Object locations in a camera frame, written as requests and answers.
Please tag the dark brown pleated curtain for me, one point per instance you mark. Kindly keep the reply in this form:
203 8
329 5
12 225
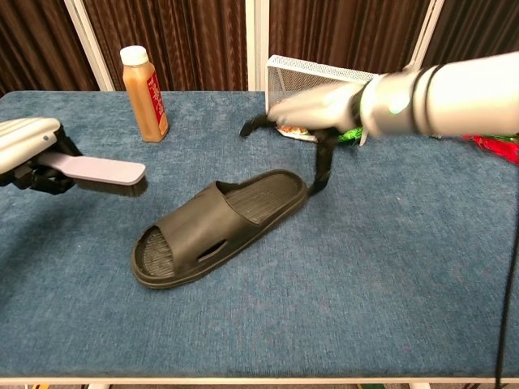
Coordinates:
344 32
182 44
478 24
36 44

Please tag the white metal frame post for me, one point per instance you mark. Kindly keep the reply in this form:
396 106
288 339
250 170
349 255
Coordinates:
257 36
87 44
427 28

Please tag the orange green snack bag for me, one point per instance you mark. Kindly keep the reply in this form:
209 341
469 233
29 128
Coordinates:
298 133

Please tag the brown juice bottle white cap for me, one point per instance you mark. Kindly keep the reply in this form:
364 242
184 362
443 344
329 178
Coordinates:
144 97

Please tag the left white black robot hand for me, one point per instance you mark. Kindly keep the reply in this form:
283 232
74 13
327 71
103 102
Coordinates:
24 139

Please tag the white mesh basket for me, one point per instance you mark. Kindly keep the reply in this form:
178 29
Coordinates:
292 77

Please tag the blue carpet table mat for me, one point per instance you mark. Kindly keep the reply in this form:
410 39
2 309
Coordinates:
365 263

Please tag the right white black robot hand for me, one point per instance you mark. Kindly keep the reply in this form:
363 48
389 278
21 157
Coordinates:
320 105

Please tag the black rubber slipper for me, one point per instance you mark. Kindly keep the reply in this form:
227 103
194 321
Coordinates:
202 227

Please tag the pink feather shuttlecock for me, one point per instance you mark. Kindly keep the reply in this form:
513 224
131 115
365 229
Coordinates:
498 148

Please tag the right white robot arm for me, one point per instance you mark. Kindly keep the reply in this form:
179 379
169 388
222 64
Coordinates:
454 97

